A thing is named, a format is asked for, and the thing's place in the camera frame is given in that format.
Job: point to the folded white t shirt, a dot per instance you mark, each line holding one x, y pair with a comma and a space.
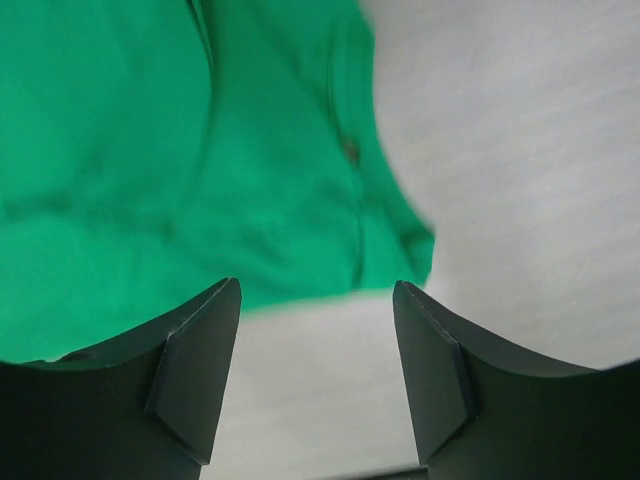
514, 127

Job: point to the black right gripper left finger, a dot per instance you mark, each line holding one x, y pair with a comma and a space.
144, 404

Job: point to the green t shirt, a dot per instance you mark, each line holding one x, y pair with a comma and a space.
152, 148

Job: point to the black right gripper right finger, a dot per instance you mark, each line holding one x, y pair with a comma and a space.
483, 407

